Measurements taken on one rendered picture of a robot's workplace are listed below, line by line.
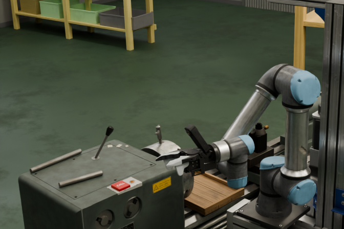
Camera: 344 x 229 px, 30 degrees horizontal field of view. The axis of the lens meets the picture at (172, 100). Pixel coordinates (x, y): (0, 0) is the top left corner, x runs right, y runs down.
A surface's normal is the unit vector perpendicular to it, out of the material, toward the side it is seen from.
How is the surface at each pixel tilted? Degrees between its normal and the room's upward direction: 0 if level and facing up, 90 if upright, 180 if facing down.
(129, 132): 0
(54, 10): 90
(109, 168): 0
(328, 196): 90
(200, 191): 0
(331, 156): 90
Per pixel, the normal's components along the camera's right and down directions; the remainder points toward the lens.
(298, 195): 0.46, 0.41
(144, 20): 0.80, 0.18
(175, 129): -0.04, -0.94
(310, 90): 0.45, 0.16
